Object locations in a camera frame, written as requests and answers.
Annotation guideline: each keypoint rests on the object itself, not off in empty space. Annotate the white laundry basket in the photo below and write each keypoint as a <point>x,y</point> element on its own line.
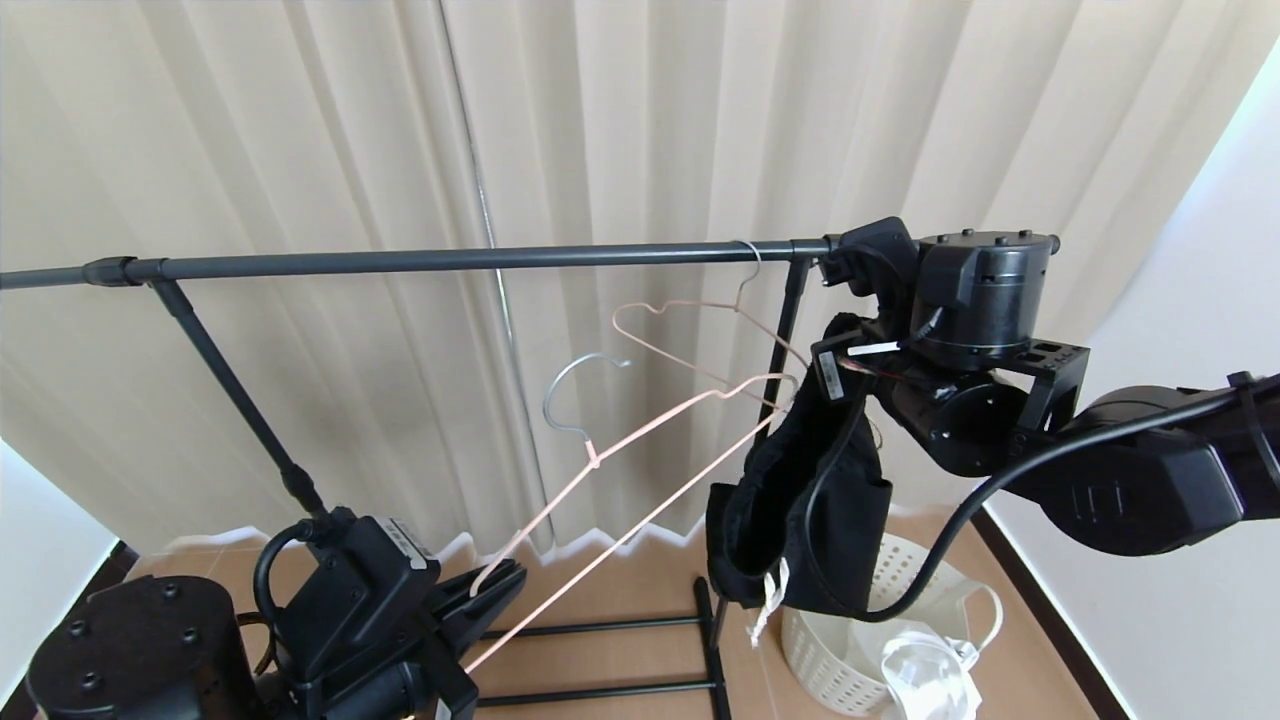
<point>830,660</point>

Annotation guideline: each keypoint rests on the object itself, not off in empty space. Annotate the heap of clothes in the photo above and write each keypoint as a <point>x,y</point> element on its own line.
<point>930,670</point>

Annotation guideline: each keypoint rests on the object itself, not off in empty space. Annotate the black clothes rack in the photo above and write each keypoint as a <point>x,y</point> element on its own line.
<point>400,260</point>

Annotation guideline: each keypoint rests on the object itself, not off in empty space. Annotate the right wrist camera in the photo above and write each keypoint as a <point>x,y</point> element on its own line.
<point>875,255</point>

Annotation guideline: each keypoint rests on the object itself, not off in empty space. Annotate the beige curtain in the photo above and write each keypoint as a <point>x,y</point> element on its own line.
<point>300,120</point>

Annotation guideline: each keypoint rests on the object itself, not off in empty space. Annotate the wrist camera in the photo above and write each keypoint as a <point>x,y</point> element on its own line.
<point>350,590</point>
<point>875,255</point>

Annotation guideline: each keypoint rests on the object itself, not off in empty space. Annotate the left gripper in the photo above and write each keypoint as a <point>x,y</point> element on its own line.
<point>400,685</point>

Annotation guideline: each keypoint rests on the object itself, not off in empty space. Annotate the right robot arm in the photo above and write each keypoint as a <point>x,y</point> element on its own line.
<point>1130,480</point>

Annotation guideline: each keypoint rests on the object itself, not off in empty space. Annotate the pink clothes hanger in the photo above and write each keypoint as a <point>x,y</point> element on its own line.
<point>700,375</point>
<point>640,430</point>

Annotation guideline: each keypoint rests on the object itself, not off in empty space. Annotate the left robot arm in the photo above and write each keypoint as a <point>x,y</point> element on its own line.
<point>130,650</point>

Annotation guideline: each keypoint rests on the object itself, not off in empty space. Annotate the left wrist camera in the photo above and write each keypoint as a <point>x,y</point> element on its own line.
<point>350,590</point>

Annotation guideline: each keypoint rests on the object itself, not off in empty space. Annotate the black shorts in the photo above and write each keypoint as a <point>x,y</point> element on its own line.
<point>850,520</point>

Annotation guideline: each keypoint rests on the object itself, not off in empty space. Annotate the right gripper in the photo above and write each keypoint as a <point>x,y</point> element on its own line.
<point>860,360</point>

